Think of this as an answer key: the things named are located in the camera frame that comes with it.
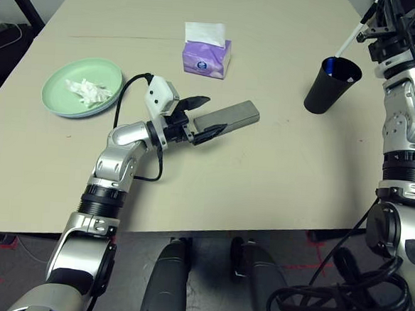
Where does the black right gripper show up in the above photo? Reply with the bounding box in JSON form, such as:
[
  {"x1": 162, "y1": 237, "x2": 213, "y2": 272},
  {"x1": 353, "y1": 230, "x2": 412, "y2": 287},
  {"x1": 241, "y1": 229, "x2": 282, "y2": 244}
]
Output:
[{"x1": 356, "y1": 0, "x2": 415, "y2": 67}]

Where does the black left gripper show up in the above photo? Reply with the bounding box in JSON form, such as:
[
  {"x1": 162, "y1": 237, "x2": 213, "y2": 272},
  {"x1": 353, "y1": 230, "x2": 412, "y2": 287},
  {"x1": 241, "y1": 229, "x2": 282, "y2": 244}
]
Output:
[{"x1": 160, "y1": 92, "x2": 230, "y2": 149}]

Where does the grey glasses case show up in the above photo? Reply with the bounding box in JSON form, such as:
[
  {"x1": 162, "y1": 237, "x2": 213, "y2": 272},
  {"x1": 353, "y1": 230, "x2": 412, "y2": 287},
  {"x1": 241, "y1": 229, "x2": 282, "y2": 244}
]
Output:
[{"x1": 190, "y1": 96, "x2": 262, "y2": 138}]

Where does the white tissue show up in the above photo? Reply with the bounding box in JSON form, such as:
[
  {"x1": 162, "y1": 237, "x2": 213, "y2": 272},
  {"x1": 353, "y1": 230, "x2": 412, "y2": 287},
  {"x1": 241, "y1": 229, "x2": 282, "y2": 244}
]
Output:
[{"x1": 63, "y1": 77, "x2": 114, "y2": 109}]

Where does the light green plate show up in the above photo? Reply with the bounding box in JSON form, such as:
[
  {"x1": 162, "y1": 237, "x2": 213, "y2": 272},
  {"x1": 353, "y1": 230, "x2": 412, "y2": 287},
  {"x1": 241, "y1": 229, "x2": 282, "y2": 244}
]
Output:
[{"x1": 41, "y1": 54, "x2": 125, "y2": 118}]

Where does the purple tissue pack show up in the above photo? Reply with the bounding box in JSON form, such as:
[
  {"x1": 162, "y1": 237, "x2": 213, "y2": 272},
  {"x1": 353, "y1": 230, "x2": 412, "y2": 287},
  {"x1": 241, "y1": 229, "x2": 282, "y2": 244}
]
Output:
[{"x1": 180, "y1": 19, "x2": 235, "y2": 81}]

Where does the light blue plate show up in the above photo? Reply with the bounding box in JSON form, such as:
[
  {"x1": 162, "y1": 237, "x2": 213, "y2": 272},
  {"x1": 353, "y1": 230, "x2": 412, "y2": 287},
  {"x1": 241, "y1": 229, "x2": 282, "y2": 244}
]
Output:
[{"x1": 49, "y1": 80, "x2": 125, "y2": 122}]

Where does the black cup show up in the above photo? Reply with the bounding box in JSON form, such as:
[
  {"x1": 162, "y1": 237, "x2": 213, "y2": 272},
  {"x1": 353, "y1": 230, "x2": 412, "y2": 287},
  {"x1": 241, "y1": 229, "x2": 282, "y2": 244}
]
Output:
[{"x1": 302, "y1": 54, "x2": 364, "y2": 118}]

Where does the grey robot right leg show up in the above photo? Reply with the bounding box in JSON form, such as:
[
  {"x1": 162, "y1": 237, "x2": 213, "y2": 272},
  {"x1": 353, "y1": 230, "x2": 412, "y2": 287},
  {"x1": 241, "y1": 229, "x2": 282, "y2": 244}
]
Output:
[{"x1": 227, "y1": 236, "x2": 288, "y2": 311}]

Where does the grey robot leg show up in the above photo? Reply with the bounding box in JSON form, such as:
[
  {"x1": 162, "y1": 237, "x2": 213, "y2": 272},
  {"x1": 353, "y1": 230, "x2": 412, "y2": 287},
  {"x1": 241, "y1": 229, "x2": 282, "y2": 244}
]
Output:
[
  {"x1": 227, "y1": 236, "x2": 288, "y2": 311},
  {"x1": 141, "y1": 234, "x2": 194, "y2": 311}
]

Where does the grey robot left leg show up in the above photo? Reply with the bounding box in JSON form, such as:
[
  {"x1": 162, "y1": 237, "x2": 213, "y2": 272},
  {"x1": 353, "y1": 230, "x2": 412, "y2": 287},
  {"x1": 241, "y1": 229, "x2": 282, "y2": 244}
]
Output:
[{"x1": 141, "y1": 234, "x2": 194, "y2": 311}]

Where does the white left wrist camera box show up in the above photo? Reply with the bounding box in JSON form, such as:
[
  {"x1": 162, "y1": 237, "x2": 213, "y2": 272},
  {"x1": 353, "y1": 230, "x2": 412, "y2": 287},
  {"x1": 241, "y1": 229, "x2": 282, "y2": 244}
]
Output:
[{"x1": 142, "y1": 75, "x2": 181, "y2": 121}]

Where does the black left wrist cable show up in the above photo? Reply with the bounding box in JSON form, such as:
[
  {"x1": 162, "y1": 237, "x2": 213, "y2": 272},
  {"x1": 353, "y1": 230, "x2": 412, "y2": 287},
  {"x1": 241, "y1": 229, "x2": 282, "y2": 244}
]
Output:
[{"x1": 109, "y1": 70, "x2": 171, "y2": 184}]

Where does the white cable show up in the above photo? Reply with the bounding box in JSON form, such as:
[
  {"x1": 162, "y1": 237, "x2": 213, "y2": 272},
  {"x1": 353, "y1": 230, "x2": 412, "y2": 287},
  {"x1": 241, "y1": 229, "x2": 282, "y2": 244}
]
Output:
[{"x1": 0, "y1": 21, "x2": 23, "y2": 56}]

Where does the black cable bundle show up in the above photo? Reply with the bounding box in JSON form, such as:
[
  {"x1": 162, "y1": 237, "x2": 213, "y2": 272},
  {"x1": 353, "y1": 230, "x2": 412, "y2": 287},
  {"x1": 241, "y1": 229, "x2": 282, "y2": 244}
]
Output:
[{"x1": 266, "y1": 240, "x2": 415, "y2": 311}]

